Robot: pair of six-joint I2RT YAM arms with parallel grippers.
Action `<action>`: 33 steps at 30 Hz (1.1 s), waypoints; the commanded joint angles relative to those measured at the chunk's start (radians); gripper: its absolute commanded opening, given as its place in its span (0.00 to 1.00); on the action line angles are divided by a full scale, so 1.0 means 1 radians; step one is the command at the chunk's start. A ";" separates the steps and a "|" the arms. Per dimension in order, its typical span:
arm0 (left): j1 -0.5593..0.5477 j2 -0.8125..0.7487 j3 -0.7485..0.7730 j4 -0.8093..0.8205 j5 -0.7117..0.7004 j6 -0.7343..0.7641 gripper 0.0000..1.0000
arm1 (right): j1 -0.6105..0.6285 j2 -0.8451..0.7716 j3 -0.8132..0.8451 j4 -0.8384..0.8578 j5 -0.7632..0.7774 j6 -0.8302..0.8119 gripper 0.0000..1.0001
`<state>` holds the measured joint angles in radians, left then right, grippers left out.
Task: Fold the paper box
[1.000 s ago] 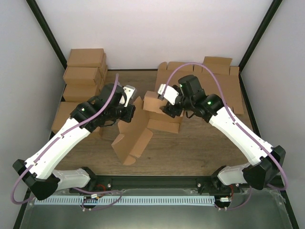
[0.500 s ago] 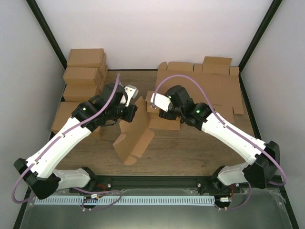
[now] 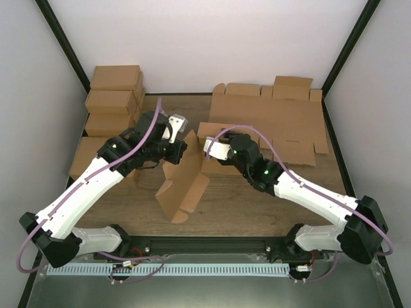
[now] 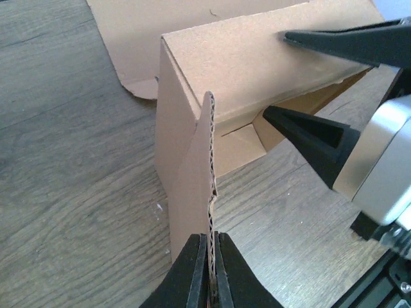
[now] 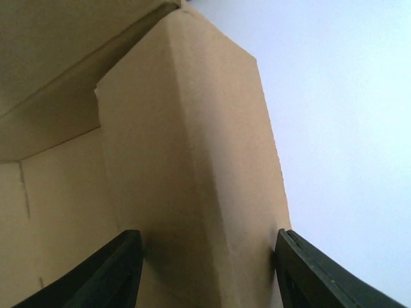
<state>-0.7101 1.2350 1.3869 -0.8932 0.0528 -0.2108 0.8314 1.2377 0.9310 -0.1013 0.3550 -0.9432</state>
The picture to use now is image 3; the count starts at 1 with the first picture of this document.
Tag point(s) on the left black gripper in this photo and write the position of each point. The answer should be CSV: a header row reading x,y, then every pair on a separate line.
x,y
180,147

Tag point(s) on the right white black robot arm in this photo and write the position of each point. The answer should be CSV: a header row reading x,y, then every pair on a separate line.
x,y
356,225

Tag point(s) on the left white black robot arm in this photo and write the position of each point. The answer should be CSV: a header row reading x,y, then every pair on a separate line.
x,y
53,230

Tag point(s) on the large front folded cardboard box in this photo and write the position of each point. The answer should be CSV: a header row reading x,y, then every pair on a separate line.
x,y
86,151

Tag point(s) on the stack of flat cardboard blanks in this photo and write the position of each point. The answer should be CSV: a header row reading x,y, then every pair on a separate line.
x,y
288,114

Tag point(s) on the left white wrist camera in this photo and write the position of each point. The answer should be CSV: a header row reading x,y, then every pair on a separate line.
x,y
176,124

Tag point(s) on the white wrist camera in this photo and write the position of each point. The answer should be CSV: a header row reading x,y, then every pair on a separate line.
x,y
176,124
217,150

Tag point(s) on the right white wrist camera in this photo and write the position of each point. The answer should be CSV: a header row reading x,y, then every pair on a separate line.
x,y
217,150

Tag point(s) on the black aluminium frame rail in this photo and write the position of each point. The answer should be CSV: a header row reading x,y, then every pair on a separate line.
x,y
170,245

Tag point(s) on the light blue slotted cable duct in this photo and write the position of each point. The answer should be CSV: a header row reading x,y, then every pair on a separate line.
x,y
178,270

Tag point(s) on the left black corner post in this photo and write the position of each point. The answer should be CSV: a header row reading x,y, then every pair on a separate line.
x,y
62,39

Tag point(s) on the black corner post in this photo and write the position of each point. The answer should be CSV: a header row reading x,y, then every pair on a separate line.
x,y
354,36
62,39

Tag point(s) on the right black corner post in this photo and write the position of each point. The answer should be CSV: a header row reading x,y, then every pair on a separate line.
x,y
354,36

